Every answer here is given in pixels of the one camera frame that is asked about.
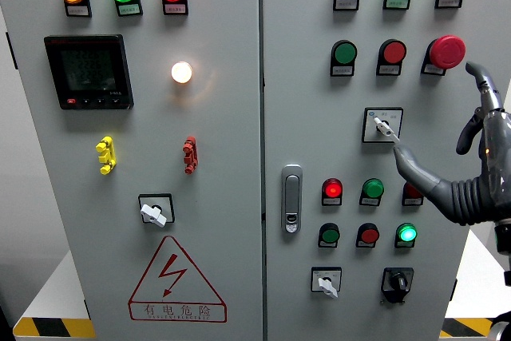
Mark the green push button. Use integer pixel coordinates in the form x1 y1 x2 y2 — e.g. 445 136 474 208
331 39 358 65
361 178 385 200
319 223 341 244

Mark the black handle turn switch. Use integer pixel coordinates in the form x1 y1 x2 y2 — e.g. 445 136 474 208
380 267 415 305

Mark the pale grey cabinet door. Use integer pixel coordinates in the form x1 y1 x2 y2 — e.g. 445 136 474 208
261 0 511 341
0 0 263 341

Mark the small red handle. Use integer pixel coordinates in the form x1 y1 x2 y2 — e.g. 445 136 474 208
182 136 200 176

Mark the red warning triangle sticker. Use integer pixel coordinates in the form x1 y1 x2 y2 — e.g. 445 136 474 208
127 235 228 323

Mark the silver door lock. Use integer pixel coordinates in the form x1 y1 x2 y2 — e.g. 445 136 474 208
280 164 303 235

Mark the black display meter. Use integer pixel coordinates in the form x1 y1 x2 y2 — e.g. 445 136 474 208
43 34 135 111

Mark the white round lamp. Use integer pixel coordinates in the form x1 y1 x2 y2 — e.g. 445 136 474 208
170 61 194 85

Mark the large red stop button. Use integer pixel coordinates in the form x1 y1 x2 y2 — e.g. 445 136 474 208
426 34 467 70

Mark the red push button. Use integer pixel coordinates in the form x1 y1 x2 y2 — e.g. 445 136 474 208
378 39 408 65
402 181 424 200
357 223 381 245

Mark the black yellow striped tape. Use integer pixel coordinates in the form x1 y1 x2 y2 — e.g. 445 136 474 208
12 316 97 339
438 316 496 339

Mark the white handle turn switch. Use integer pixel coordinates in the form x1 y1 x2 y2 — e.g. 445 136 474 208
361 106 404 145
310 266 343 299
137 192 176 228

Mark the small yellow handle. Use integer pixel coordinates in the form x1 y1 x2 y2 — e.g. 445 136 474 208
95 136 117 176

